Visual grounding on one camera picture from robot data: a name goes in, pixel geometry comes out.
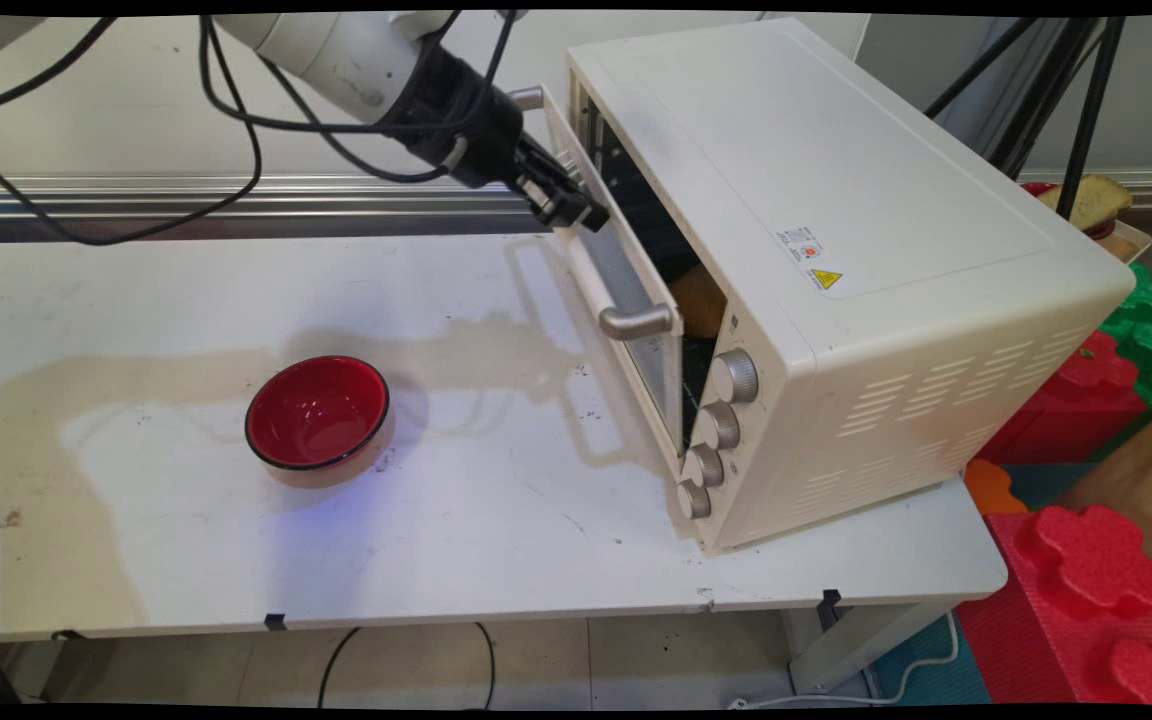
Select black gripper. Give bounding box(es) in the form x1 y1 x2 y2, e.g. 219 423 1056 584
381 42 610 234

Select white glass oven door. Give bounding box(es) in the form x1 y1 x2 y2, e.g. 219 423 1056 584
508 85 687 458

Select yellow-brown bread piece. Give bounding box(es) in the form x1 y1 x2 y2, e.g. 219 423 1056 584
669 265 729 339

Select white toaster oven body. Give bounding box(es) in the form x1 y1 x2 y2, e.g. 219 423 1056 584
564 17 1137 554

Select red bowl black rim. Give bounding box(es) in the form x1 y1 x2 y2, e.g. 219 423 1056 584
244 355 393 474

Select orange foam puzzle piece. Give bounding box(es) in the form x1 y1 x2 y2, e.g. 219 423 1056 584
964 458 1027 516

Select black tripod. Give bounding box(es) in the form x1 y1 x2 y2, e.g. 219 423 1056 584
926 15 1127 221

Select toasted sandwich bread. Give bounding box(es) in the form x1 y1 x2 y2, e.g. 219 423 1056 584
1036 175 1134 231

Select white table leg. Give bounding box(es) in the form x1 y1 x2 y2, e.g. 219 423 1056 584
784 600 959 693

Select red foam block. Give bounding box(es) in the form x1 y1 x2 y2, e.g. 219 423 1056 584
976 330 1149 466

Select white plastic tray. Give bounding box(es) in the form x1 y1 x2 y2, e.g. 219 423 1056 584
1096 220 1152 264

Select blue foam mat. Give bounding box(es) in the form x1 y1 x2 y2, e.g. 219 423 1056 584
871 612 993 707

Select green foam puzzle block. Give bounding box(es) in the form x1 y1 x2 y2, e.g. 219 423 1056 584
1099 262 1152 411

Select red flower-shaped foam piece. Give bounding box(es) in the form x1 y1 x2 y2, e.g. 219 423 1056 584
1021 504 1152 621

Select large red foam mat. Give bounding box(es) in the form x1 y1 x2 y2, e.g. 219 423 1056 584
954 510 1152 706

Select aluminium table rail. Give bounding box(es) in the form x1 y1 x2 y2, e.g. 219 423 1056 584
0 175 537 217

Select black floor cable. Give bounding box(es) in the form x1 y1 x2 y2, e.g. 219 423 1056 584
317 626 363 711
474 622 497 711

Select white floor cable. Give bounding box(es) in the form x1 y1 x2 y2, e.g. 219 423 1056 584
731 610 963 710

